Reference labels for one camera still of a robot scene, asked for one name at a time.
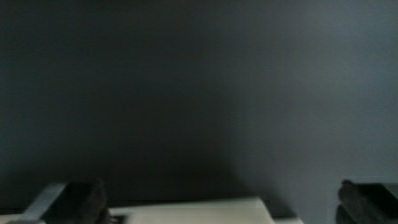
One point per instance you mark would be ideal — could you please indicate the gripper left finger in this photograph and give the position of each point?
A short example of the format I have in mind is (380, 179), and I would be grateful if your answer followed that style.
(67, 204)

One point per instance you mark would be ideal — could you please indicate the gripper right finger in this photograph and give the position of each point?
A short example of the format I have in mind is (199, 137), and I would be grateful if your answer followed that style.
(368, 203)

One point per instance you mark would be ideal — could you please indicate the white table leg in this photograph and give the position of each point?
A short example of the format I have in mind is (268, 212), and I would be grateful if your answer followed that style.
(227, 211)

